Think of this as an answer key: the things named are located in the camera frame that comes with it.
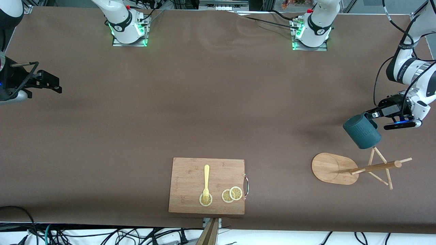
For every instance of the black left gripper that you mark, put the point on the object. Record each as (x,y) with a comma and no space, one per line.
(391,105)

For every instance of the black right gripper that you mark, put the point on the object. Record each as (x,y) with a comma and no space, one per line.
(13,79)

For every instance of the teal ribbed mug yellow inside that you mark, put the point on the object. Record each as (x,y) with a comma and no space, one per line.
(362,134)

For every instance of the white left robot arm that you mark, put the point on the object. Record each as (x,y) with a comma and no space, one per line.
(320,23)

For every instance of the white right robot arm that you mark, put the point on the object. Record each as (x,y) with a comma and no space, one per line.
(119,20)

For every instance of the wooden mug tree rack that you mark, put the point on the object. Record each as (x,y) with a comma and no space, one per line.
(330,168)

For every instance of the brown table cover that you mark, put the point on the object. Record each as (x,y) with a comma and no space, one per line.
(218,102)

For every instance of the yellow lemon slice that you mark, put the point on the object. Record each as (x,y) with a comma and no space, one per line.
(236,193)
(209,202)
(225,196)

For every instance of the yellow plastic fork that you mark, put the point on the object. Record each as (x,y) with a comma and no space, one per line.
(206,177)

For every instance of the white power strip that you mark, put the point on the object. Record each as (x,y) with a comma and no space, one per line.
(221,6)

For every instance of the wooden beam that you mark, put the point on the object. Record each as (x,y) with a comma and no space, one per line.
(209,236)

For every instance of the small metal bracket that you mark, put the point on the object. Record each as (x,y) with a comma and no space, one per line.
(204,222)

